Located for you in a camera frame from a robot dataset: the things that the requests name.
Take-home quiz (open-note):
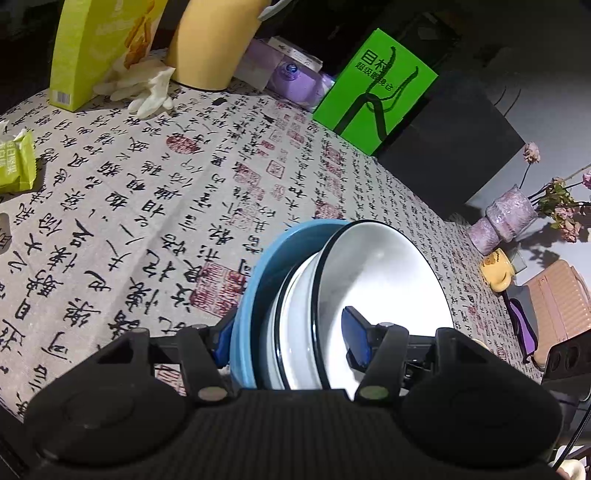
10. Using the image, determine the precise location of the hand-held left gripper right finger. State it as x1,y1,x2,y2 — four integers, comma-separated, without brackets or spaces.
341,306,500,403

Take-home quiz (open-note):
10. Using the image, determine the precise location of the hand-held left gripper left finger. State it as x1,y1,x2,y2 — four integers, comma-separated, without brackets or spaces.
115,318,235,405

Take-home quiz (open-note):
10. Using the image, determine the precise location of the black-rimmed white shallow plate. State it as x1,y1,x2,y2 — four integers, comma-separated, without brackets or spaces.
256,249,334,391

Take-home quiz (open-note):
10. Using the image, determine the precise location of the blue plate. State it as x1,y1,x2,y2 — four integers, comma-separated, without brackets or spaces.
229,220,352,391

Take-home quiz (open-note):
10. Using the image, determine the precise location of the black-rimmed white deep bowl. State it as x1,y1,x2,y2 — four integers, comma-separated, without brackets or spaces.
314,220,456,393

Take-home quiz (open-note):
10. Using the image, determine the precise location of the pink ribbed case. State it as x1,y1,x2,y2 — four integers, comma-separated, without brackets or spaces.
524,259,591,366

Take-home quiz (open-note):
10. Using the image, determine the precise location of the yellow mug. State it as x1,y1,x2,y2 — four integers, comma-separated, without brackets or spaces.
479,248,515,292

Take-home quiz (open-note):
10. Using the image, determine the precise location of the calligraphy print tablecloth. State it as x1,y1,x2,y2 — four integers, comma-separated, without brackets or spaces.
0,48,555,422

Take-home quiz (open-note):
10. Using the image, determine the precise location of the purple textured vase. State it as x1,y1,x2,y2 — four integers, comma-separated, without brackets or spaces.
467,185,539,256

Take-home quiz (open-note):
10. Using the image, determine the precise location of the dried pink rose bouquet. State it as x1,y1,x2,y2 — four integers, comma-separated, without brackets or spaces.
522,142,591,243

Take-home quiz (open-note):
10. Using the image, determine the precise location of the black paper bag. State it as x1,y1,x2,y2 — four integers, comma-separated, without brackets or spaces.
376,69,526,220

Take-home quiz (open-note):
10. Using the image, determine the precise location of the green box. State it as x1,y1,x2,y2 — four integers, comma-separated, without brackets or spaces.
312,28,438,157

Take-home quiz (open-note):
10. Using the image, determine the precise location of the cream rubber glove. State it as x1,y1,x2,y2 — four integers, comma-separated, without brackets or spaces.
127,74,175,117
93,60,177,101

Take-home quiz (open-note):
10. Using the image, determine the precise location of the purple tissue pack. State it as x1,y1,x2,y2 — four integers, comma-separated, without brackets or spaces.
235,39,279,91
270,58,334,110

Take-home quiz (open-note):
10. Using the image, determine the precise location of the green snack wrapper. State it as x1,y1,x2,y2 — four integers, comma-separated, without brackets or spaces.
0,129,37,194

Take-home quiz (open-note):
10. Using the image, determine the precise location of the flat white box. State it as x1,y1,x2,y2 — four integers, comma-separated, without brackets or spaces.
268,37,323,73

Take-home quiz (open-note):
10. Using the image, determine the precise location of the yellow thermos jug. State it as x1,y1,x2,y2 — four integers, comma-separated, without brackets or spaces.
166,0,271,91

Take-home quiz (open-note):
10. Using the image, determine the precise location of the yellow-green snack box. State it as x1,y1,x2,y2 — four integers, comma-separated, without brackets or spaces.
48,0,170,112

